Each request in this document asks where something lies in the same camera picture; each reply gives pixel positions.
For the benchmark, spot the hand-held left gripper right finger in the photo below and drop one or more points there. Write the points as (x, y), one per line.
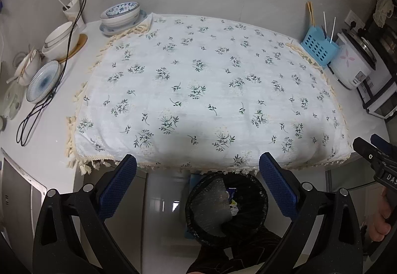
(277, 187)

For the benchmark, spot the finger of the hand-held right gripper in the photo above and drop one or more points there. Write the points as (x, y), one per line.
(384, 147)
(367, 153)

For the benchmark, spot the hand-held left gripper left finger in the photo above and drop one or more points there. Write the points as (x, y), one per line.
(119, 187)

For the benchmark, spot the black trash bin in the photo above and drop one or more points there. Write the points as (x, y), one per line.
(254, 215)

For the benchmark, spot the dark blue snack wrapper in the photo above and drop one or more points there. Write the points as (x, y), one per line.
(232, 192)

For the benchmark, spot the clear bubble wrap bag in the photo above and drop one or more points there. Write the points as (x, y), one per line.
(211, 202)

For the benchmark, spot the person's right hand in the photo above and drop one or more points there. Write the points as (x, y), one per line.
(378, 224)

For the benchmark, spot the grey cabinet panel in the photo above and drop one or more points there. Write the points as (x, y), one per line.
(347, 179)

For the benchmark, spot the white black countertop oven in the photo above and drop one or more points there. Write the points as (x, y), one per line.
(378, 97)

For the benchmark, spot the white rice cooker pink flower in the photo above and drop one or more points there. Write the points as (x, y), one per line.
(353, 66)

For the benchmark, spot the black metal shelf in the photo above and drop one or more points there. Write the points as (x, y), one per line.
(387, 44)

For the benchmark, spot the grey metal appliance door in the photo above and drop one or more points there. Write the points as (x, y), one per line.
(15, 187)

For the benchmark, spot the blue perforated utensil holder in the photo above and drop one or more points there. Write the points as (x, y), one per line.
(319, 47)

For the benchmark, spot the white plastic stick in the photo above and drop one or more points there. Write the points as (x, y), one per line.
(324, 24)
(332, 29)

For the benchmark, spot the blue striped plate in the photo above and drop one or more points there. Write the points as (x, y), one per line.
(43, 80)

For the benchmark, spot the pale patterned dish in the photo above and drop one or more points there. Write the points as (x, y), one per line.
(12, 100)

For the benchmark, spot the hanging grey cloth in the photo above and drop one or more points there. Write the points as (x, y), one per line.
(384, 7)

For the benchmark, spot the round wooden trivet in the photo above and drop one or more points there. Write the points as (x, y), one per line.
(80, 46)

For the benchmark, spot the white floral tablecloth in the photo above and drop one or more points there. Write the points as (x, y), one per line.
(201, 60)

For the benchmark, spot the wooden chopstick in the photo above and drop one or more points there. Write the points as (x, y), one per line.
(312, 15)
(309, 15)

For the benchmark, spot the plain white bowl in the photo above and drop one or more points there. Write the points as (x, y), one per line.
(59, 33)
(59, 50)

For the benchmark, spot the white pot with chopsticks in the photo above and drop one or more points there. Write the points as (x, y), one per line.
(29, 68)

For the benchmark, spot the blue patterned bowls on plate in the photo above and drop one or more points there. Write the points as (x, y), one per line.
(124, 30)

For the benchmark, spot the blue patterned white bowl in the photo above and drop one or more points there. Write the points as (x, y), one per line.
(122, 9)
(121, 20)

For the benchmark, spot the white cup with sticks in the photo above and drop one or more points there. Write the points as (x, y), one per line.
(74, 12)

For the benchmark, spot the white wall socket with plug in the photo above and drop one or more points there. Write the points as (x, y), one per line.
(349, 16)

